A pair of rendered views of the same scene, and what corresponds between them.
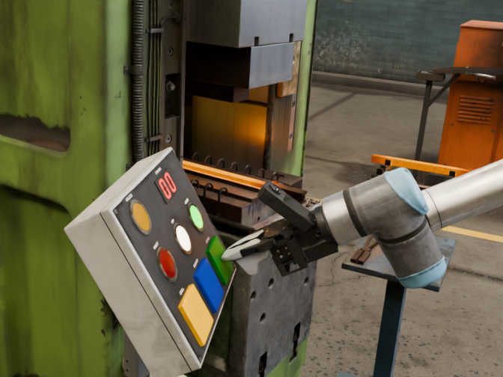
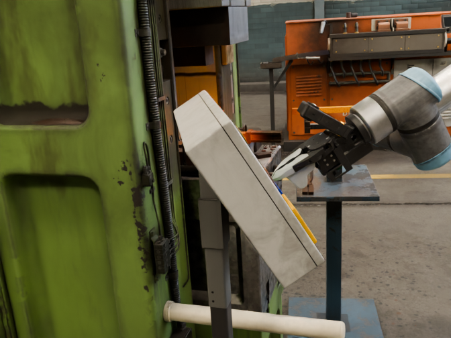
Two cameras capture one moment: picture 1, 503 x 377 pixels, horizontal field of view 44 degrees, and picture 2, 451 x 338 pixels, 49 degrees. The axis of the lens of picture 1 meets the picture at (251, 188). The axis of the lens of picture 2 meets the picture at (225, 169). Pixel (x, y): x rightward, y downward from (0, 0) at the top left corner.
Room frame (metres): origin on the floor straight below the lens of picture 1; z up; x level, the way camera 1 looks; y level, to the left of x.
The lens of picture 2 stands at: (0.12, 0.38, 1.34)
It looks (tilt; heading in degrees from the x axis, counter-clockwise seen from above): 17 degrees down; 346
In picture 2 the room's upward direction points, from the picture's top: 4 degrees counter-clockwise
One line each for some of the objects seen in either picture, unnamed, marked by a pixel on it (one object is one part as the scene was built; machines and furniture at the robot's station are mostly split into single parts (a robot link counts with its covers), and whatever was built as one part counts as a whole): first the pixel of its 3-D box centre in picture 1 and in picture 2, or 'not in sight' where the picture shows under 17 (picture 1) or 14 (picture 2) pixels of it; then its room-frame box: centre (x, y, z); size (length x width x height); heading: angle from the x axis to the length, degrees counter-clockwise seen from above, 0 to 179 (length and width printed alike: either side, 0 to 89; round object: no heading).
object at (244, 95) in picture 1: (194, 81); (161, 55); (1.64, 0.17, 1.24); 0.30 x 0.07 x 0.06; 58
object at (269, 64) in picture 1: (202, 54); (168, 28); (1.60, 0.15, 1.32); 0.42 x 0.20 x 0.10; 58
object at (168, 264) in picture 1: (167, 264); not in sight; (0.86, 0.12, 1.09); 0.05 x 0.03 x 0.04; 148
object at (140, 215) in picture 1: (140, 217); not in sight; (0.86, 0.16, 1.16); 0.05 x 0.03 x 0.04; 148
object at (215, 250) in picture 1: (218, 260); not in sight; (1.05, 0.05, 1.01); 0.07 x 0.05 x 0.07; 173
